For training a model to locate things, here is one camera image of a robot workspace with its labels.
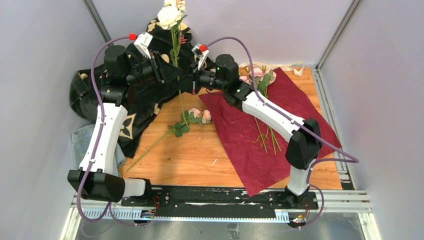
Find cream ribbon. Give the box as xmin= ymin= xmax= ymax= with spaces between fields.
xmin=253 ymin=61 xmax=306 ymax=77

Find light blue denim cloth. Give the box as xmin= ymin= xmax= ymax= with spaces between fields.
xmin=71 ymin=124 xmax=127 ymax=177

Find aluminium frame rail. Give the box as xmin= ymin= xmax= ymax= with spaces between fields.
xmin=60 ymin=185 xmax=381 ymax=240

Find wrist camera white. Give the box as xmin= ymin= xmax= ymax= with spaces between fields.
xmin=133 ymin=32 xmax=153 ymax=60
xmin=191 ymin=43 xmax=209 ymax=70

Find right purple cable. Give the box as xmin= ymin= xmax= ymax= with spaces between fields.
xmin=200 ymin=36 xmax=360 ymax=229

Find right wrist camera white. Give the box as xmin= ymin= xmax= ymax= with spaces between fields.
xmin=191 ymin=43 xmax=209 ymax=70

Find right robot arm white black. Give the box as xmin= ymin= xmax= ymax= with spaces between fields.
xmin=176 ymin=54 xmax=323 ymax=208

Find dark red wrapping paper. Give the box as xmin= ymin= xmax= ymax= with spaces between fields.
xmin=199 ymin=68 xmax=342 ymax=196

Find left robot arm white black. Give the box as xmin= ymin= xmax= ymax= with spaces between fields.
xmin=67 ymin=45 xmax=183 ymax=203

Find black blanket cream flowers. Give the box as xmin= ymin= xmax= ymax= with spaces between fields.
xmin=69 ymin=18 xmax=195 ymax=158

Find pink fake flower stem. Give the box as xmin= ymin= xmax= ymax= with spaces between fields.
xmin=126 ymin=108 xmax=212 ymax=172
xmin=239 ymin=66 xmax=282 ymax=155

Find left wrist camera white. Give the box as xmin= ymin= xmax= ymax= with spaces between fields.
xmin=133 ymin=32 xmax=153 ymax=60

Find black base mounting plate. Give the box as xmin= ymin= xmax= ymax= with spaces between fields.
xmin=121 ymin=185 xmax=319 ymax=219

